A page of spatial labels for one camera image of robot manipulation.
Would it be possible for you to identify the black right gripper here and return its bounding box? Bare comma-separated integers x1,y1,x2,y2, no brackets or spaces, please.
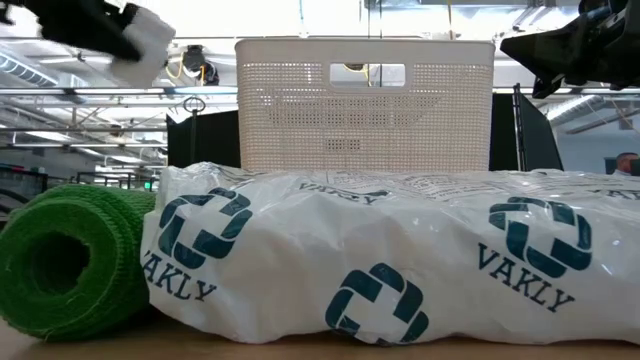
499,0,640,99

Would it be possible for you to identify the white gauze pack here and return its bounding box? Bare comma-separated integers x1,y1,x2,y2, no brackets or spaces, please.
108,4,177,89

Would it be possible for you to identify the green bandage roll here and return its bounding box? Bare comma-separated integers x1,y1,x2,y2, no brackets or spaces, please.
0,183,157,344

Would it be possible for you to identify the white Vakly plastic bag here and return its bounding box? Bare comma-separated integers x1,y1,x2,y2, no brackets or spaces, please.
139,161,640,347

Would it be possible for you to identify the white perforated plastic basket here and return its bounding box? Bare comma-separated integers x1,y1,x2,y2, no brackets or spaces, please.
234,38,496,174

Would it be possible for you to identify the black partition panel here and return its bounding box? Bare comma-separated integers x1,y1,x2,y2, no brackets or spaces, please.
166,109,242,169
488,83,565,172

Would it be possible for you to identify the person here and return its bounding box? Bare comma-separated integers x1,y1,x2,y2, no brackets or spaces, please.
613,152,640,177

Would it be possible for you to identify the black ceiling camera yellow cable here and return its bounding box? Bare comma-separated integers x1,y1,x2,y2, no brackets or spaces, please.
180,44,220,86

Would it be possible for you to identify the metal ring hook pole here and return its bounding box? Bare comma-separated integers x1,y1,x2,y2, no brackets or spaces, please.
182,95,207,166

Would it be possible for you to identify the black background table frame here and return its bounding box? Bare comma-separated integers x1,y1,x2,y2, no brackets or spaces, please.
74,171,166,192

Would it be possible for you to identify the black wire rack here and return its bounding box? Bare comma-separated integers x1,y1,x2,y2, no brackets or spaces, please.
0,167,49,206

